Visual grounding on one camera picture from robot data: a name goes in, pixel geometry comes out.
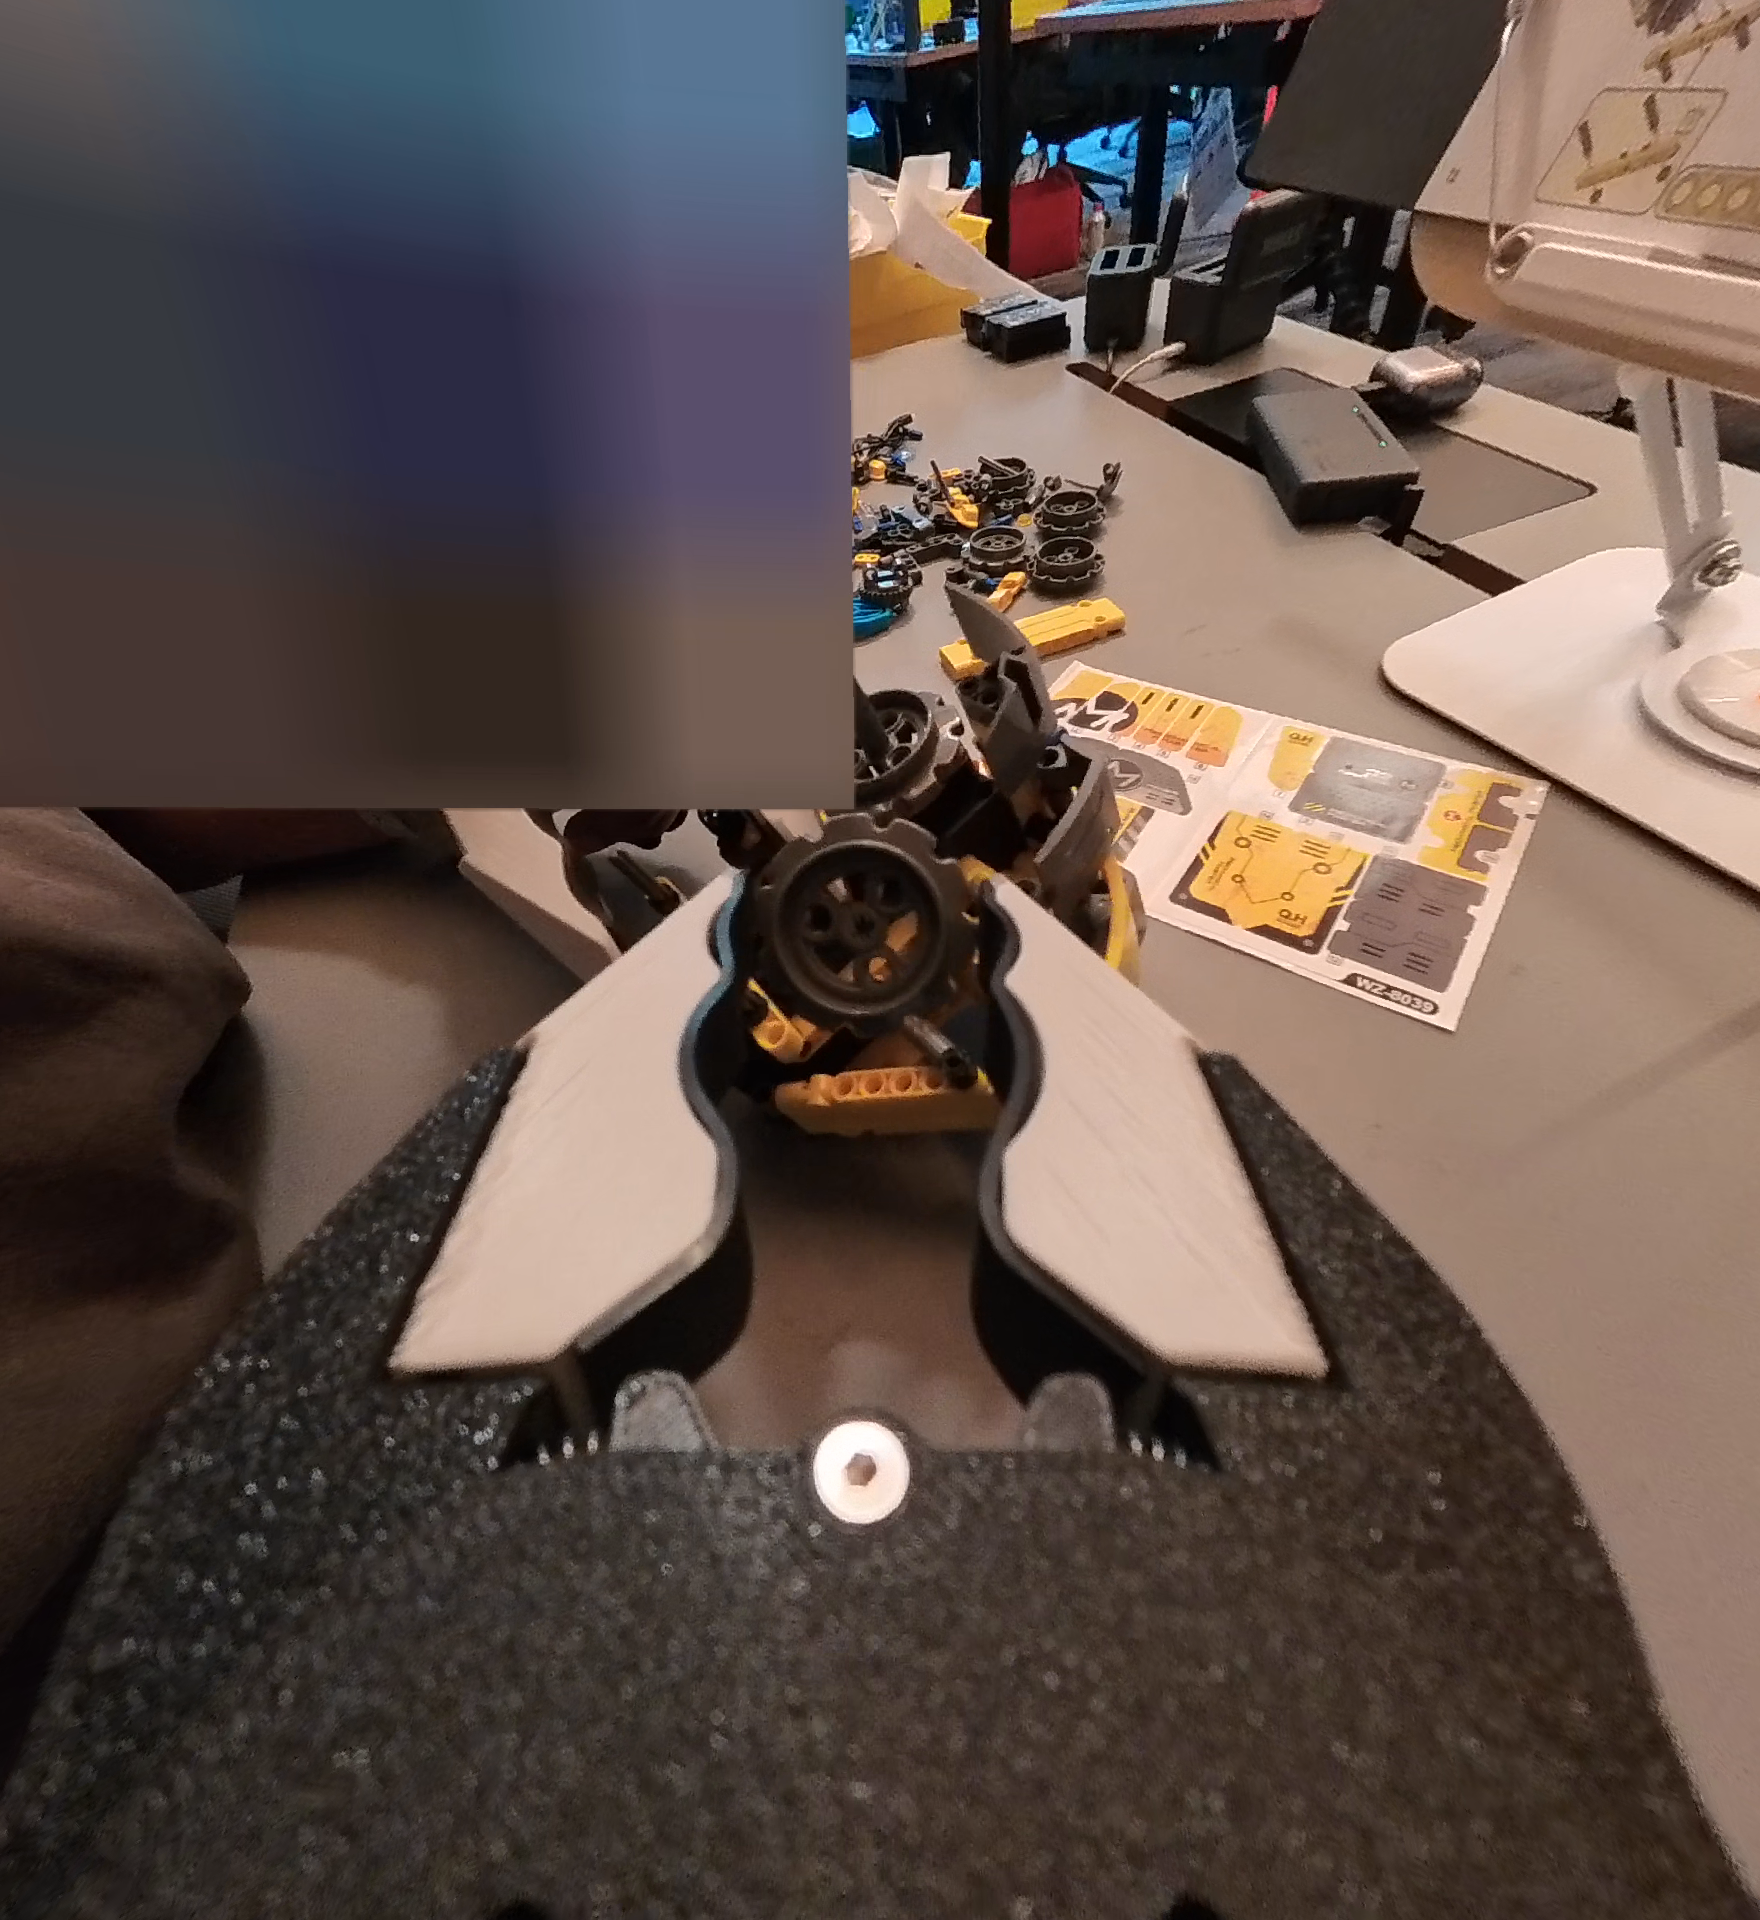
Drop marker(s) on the yellow toy brick vehicle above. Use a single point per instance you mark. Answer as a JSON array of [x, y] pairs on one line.
[[882, 1105]]

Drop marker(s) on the black power adapter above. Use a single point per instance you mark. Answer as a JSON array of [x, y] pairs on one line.
[[1330, 449]]

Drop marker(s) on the yellow toy brick panel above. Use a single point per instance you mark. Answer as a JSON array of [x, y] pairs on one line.
[[1076, 624]]

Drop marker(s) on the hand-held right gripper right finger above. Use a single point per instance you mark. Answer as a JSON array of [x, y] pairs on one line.
[[1152, 1185]]

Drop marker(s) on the pile of black toy wheels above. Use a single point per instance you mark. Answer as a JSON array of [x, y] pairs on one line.
[[1029, 540]]

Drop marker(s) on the black flat panel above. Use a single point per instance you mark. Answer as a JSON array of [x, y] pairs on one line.
[[1360, 88]]

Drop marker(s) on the yellow and grey sticker sheet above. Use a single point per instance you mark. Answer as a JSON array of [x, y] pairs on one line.
[[1360, 838]]

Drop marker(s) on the heap of colourful toy parts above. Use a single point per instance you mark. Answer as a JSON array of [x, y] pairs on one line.
[[882, 578]]

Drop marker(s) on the red bag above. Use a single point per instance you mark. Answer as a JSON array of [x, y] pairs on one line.
[[1047, 227]]

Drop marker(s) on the grey toothed toy wheel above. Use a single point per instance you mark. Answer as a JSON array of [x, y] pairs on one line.
[[852, 916]]

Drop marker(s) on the silver case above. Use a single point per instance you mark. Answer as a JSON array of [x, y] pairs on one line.
[[1428, 378]]

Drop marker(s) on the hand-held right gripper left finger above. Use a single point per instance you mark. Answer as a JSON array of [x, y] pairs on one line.
[[594, 1185]]

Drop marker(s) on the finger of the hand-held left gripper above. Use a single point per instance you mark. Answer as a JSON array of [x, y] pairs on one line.
[[523, 855]]

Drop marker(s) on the white book stand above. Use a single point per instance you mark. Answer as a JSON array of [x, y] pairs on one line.
[[1542, 663]]

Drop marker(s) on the yellow tissue box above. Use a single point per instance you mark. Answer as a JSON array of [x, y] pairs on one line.
[[893, 302]]

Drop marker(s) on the toy instruction booklet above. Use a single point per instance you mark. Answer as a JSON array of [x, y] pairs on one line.
[[1646, 138]]

